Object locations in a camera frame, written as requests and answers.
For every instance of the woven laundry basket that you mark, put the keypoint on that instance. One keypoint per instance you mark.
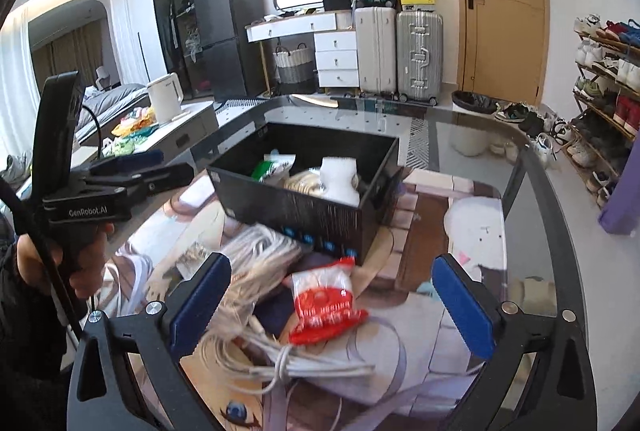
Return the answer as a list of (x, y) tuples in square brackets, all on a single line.
[(292, 71)]

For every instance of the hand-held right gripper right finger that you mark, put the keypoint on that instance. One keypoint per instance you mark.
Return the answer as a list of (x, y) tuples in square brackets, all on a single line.
[(465, 308)]

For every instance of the white dresser with drawers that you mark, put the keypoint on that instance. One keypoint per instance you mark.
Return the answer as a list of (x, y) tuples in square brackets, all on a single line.
[(337, 46)]

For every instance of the white electric kettle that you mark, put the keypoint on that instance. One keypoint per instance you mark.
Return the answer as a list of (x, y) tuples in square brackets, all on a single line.
[(165, 101)]

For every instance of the black cardboard box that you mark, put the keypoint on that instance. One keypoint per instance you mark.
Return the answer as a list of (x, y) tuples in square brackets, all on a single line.
[(300, 216)]

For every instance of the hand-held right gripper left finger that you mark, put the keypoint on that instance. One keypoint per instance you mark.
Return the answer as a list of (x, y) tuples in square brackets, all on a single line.
[(200, 303)]

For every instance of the person's left hand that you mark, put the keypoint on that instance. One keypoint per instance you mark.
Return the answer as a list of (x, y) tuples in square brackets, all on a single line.
[(85, 283)]

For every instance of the dark blue pouch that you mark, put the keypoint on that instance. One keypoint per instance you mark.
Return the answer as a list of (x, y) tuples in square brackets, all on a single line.
[(272, 311)]

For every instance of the shoe rack with sneakers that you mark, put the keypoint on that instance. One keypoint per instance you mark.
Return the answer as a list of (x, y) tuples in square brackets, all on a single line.
[(607, 96)]

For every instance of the white curtain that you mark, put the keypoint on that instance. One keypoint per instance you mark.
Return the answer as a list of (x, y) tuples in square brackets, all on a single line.
[(15, 86)]

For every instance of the scattered sneakers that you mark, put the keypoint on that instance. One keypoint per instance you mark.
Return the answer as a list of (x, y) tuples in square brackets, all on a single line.
[(530, 121)]

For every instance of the person's left forearm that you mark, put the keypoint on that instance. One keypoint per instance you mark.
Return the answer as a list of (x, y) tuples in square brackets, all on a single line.
[(25, 351)]

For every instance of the wooden door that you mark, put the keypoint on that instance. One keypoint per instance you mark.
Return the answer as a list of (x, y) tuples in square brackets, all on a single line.
[(505, 36)]

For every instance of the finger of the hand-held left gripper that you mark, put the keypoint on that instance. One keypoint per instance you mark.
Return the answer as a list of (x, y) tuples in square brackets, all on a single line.
[(142, 158), (165, 176)]

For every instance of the white suitcase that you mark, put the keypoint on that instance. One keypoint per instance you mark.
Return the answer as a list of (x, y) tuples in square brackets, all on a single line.
[(375, 51)]

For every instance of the white trash bin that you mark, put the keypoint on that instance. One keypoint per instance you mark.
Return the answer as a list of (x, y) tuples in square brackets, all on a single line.
[(472, 131)]

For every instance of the striped rug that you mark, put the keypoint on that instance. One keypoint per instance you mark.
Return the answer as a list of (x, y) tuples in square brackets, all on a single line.
[(424, 143)]

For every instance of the white foam block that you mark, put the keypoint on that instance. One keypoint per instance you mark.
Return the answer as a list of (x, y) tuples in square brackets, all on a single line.
[(340, 181)]

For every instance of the bed with grey blanket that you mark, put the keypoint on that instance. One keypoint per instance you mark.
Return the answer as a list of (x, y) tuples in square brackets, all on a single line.
[(120, 98)]

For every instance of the red and white packet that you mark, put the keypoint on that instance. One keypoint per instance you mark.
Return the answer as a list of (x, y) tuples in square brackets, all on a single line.
[(325, 306)]

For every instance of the white side table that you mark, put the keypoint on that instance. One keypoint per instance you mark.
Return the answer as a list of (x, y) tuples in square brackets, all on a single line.
[(195, 116)]

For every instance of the black fridge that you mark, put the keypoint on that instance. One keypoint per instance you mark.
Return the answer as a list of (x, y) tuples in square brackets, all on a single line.
[(230, 36)]

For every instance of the pile of colourful clothes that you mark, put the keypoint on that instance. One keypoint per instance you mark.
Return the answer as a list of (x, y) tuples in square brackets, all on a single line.
[(132, 131)]

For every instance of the silver suitcase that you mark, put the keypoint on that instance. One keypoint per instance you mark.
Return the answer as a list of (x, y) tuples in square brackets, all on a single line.
[(420, 56)]

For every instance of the green and white packet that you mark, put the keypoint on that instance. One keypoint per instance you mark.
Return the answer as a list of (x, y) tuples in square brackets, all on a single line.
[(270, 168)]

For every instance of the green jacket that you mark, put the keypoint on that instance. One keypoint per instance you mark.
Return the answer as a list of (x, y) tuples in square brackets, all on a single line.
[(15, 168)]

